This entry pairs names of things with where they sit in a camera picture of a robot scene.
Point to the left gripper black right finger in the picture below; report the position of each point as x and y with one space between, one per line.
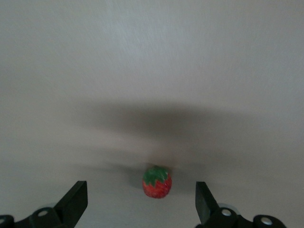
209 211

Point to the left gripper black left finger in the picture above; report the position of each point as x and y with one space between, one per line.
71 209

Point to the red strawberry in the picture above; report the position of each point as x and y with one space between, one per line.
156 187

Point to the table cover sheet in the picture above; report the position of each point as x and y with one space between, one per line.
152 71

